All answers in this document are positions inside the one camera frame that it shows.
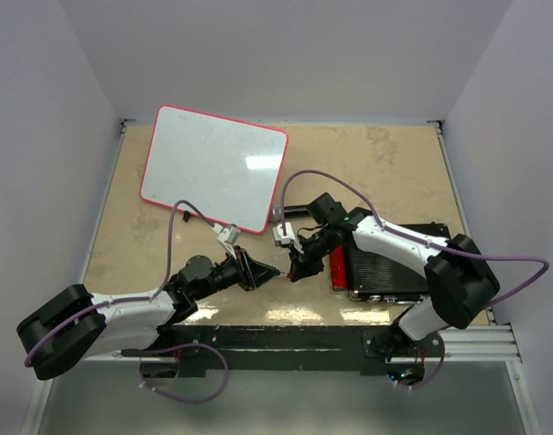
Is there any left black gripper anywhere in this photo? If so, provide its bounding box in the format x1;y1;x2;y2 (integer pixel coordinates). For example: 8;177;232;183
193;245;279;300

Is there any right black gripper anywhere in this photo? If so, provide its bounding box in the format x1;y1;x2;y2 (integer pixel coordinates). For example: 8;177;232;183
287;226;337;282

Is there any pink framed whiteboard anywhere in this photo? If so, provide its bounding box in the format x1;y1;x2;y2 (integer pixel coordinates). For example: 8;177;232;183
140;105;289;234

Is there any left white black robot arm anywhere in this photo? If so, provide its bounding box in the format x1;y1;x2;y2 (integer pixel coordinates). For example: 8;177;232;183
16;246;281;381

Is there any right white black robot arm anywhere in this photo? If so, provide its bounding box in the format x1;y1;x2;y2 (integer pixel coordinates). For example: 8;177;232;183
273;193;500;359

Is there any red glitter microphone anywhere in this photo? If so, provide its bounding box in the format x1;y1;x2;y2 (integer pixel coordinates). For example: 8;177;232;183
329;246;348;291

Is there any black handheld microphone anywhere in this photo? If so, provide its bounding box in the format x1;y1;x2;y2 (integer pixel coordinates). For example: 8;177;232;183
268;205;310;223

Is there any black ribbed case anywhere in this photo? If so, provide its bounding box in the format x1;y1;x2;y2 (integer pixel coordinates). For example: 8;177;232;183
344;217;451;304

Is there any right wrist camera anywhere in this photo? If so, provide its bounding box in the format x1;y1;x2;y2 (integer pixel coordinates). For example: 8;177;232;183
272;222;299;247

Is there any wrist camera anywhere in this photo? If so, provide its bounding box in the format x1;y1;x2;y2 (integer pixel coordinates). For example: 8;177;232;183
215;224;241;248
272;222;299;247

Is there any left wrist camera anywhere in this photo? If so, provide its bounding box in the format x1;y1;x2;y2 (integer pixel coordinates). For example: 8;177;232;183
215;224;241;248

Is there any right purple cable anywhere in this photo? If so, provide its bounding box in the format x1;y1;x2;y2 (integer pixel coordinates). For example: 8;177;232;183
278;169;549;309

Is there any purple cable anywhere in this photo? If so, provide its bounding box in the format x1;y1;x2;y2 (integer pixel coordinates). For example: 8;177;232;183
278;169;549;309
24;200;223;368

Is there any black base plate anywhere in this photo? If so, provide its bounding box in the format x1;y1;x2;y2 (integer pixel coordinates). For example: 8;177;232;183
167;324;445;380

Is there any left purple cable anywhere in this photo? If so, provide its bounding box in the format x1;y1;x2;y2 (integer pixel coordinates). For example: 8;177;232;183
24;200;223;368

